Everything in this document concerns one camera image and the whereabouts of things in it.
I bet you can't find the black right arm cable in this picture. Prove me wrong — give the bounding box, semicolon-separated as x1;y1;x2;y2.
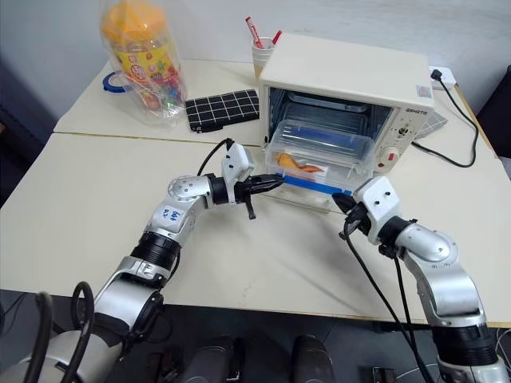
339;233;436;383

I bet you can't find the clear food container blue lid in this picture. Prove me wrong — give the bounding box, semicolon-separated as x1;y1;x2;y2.
266;119;377;193

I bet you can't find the blue tape roll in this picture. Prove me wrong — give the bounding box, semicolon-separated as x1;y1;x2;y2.
101;70;129;95

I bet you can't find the black oven power cable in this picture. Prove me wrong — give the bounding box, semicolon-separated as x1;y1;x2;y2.
412;69;481;168

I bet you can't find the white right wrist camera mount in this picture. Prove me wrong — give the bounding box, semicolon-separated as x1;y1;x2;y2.
352;176;402;246

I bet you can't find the glass toaster oven door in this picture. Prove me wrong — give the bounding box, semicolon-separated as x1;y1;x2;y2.
263;174;353;215

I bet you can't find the bagged snack jar orange lid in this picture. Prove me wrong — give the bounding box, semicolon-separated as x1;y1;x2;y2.
98;0;189;129

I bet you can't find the black looped shoulder cable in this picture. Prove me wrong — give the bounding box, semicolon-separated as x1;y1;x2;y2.
22;280;96;383

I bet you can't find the white paper cup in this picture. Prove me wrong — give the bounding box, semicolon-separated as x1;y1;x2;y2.
251;36;277;79

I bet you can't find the white power strip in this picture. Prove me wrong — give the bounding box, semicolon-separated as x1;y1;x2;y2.
428;65;457;91

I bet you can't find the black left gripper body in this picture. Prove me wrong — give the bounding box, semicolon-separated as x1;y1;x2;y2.
233;178;263;222

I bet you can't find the orange food piece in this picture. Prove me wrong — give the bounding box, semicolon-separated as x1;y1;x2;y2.
276;152;327;174

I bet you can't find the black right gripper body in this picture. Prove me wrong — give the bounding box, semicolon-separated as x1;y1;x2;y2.
338;201;375;240

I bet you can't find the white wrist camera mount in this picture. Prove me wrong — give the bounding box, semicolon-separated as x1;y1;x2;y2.
352;176;402;246
220;142;256;203

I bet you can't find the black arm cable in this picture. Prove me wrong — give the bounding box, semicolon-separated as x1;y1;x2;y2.
339;233;436;383
196;137;235;177

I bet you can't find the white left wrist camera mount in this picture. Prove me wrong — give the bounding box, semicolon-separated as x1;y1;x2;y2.
220;142;256;203

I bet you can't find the black white grid pouch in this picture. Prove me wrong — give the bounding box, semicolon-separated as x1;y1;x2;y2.
184;88;261;134

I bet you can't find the long red marker pen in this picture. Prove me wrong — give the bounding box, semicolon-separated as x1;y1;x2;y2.
244;16;265;50

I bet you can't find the cream toaster oven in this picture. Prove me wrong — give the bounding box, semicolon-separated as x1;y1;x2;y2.
258;32;436;215

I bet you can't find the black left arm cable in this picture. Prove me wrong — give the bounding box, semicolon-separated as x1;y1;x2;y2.
196;137;235;177

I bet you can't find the dark rounded shape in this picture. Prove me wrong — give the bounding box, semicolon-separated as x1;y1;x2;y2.
186;334;245;383
290;334;335;383

